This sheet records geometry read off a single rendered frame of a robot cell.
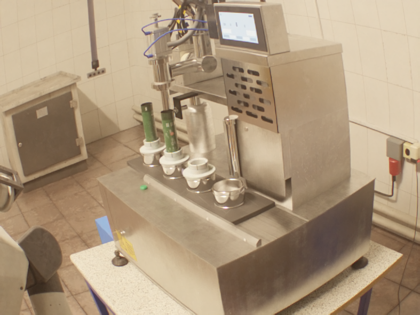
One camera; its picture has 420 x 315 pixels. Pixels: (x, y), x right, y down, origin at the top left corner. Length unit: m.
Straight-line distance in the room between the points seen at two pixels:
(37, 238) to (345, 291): 0.78
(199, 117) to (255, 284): 0.57
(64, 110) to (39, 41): 0.93
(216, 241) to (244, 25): 0.43
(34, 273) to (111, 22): 4.21
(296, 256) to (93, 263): 0.70
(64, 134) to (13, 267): 3.45
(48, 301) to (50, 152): 3.34
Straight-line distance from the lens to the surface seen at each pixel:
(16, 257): 0.83
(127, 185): 1.36
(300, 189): 1.13
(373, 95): 2.72
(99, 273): 1.51
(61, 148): 4.22
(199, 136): 1.47
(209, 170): 1.23
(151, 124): 1.39
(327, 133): 1.15
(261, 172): 1.14
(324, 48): 1.11
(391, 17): 2.49
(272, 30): 1.00
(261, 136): 1.10
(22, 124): 4.07
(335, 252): 1.22
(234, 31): 1.07
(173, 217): 1.17
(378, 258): 1.40
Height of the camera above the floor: 1.56
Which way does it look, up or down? 21 degrees down
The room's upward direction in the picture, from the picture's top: 8 degrees counter-clockwise
